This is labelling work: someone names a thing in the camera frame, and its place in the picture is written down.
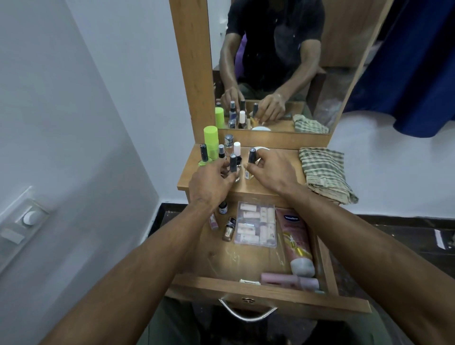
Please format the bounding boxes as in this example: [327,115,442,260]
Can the checked green cloth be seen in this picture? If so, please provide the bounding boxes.
[298,147,359,206]

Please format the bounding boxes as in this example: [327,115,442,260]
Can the gold glitter nail polish bottle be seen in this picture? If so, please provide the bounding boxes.
[222,217,237,243]

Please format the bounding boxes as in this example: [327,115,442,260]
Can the metal drawer handle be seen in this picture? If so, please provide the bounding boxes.
[218,298,278,323]

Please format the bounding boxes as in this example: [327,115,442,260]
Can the white wall switch panel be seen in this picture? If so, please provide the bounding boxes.
[0,186,50,275]

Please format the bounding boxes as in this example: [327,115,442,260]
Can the lime green spray can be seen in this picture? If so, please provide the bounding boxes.
[203,126,220,161]

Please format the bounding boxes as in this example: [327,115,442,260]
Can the mirror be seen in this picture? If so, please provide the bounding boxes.
[207,0,387,135]

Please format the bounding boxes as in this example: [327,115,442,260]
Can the blue hanging cloth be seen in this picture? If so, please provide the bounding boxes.
[343,0,455,139]

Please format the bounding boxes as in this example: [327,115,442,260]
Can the wooden drawer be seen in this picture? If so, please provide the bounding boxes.
[165,197,372,322]

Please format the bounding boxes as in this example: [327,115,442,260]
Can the clear nail polish bottle black cap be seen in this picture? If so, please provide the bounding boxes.
[229,154,241,182]

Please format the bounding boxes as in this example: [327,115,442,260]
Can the person's left forearm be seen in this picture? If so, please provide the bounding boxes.
[38,203,217,345]

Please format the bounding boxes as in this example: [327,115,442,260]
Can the clear plastic box of cosmetics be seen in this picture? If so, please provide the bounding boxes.
[233,201,278,249]

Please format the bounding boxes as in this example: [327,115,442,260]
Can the white round regulator knob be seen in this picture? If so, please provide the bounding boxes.
[22,210,43,227]

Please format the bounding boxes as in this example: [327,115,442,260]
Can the person's left hand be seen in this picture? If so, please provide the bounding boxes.
[188,157,237,211]

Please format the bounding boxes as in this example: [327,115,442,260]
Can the wooden dressing table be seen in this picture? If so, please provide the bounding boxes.
[165,0,394,322]

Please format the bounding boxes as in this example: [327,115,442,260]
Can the person's right hand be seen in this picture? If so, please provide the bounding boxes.
[243,148,303,198]

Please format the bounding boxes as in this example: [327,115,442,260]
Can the person's grey-green trousers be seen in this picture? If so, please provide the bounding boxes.
[137,295,416,345]

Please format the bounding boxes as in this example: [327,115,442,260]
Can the person's right forearm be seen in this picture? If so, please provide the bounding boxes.
[284,190,455,345]

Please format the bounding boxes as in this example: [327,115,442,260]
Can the pink lotion tube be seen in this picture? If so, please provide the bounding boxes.
[275,208,316,278]

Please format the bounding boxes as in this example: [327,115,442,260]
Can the yellow nail polish bottle black cap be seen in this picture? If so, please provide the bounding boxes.
[245,148,257,180]

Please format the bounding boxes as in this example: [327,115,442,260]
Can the pale pink tube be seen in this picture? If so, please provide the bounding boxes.
[260,272,320,292]

